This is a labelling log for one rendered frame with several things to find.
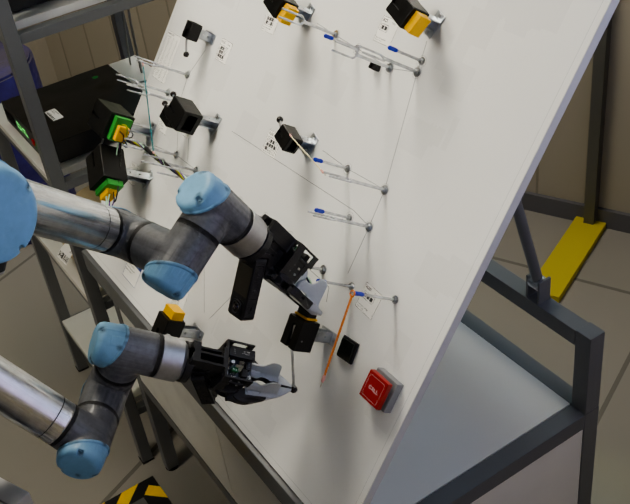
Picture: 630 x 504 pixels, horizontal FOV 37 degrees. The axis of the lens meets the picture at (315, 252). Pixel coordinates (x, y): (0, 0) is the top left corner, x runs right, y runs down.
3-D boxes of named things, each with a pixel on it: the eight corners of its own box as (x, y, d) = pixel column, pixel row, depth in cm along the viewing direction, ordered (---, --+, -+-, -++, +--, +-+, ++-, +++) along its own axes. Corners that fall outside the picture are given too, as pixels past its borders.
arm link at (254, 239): (232, 252, 148) (206, 235, 154) (249, 267, 151) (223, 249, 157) (262, 215, 149) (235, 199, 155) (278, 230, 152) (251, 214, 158)
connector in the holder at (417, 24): (426, 15, 158) (416, 10, 157) (431, 21, 157) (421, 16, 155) (413, 32, 160) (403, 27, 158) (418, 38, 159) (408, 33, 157)
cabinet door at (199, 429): (233, 499, 234) (203, 384, 210) (140, 380, 272) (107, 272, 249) (240, 495, 234) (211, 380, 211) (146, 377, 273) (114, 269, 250)
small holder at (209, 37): (195, 59, 220) (172, 51, 216) (208, 26, 218) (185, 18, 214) (204, 65, 217) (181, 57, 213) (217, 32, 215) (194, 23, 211)
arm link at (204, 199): (161, 206, 146) (191, 162, 148) (204, 244, 153) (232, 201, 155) (191, 216, 140) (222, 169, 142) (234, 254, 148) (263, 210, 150)
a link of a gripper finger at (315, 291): (345, 298, 165) (313, 268, 160) (325, 324, 165) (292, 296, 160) (336, 292, 168) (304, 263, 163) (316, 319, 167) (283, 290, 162)
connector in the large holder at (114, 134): (130, 119, 220) (115, 114, 217) (135, 123, 218) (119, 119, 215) (121, 141, 222) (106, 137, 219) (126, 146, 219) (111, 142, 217)
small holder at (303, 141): (303, 114, 188) (275, 105, 183) (321, 143, 182) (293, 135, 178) (290, 132, 190) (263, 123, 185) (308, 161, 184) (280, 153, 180)
